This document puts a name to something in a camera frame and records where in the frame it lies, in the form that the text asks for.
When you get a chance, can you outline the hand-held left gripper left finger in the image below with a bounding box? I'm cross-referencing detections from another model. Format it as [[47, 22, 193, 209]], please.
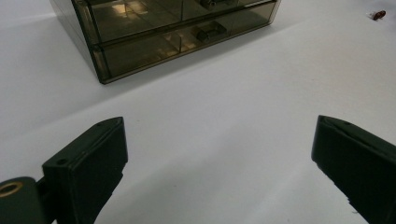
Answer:
[[42, 116, 129, 224]]

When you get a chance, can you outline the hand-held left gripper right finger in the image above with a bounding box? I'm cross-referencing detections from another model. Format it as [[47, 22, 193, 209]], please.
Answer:
[[311, 115, 396, 224]]

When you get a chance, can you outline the smoky transparent drawer cabinet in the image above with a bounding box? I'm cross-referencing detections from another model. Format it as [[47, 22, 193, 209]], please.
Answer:
[[49, 0, 282, 85]]

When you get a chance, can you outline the small red-brown object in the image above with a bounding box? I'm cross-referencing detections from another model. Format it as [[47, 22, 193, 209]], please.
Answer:
[[369, 9, 388, 21]]

